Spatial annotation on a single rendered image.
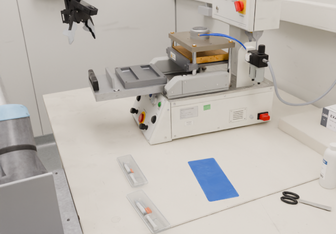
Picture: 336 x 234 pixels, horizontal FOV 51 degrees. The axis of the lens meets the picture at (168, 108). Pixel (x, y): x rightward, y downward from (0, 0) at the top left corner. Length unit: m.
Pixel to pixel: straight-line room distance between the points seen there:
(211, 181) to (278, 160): 0.27
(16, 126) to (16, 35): 1.84
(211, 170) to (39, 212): 0.57
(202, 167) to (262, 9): 0.62
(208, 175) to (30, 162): 0.57
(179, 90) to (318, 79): 0.73
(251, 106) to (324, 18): 0.49
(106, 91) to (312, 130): 0.79
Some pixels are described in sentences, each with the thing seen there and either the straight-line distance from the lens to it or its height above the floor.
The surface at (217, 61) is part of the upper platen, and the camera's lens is 1.43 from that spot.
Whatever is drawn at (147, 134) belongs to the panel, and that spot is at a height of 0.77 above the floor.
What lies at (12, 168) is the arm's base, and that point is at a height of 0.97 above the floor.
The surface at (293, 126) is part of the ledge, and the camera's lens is 1.48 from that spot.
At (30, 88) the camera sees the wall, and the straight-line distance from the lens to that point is 2.90.
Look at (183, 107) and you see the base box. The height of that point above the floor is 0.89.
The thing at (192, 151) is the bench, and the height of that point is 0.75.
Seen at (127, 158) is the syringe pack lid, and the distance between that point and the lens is 1.28.
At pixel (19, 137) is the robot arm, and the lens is 0.99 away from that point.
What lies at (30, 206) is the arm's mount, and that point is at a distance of 0.95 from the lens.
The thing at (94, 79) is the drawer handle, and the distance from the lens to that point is 1.34.
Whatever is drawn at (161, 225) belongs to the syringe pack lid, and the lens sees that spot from 0.99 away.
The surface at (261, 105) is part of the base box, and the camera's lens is 1.52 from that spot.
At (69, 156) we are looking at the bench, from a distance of 1.38.
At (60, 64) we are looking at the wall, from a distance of 2.87.
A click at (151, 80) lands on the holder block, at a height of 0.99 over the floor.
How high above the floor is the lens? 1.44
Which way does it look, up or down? 24 degrees down
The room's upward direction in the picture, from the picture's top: 2 degrees counter-clockwise
